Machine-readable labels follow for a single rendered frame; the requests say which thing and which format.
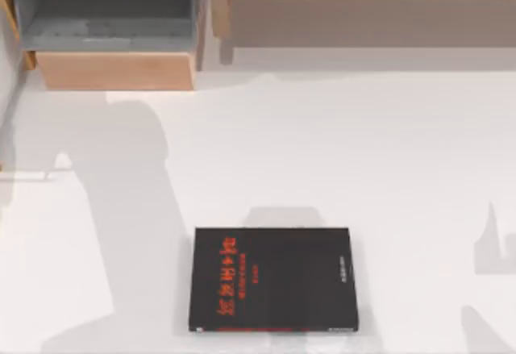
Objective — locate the black book with red lettering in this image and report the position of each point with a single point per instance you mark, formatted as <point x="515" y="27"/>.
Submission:
<point x="278" y="281"/>

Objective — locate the pale wooden drawer front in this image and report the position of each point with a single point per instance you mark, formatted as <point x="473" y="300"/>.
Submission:
<point x="113" y="70"/>

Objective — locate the wooden open shelf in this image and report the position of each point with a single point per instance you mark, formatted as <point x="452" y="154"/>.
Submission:
<point x="371" y="11"/>

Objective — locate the grey pierced drawer inside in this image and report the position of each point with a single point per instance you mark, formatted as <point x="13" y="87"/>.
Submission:
<point x="109" y="11"/>

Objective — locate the wooden cupboard frame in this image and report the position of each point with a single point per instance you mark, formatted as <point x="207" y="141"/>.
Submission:
<point x="12" y="19"/>

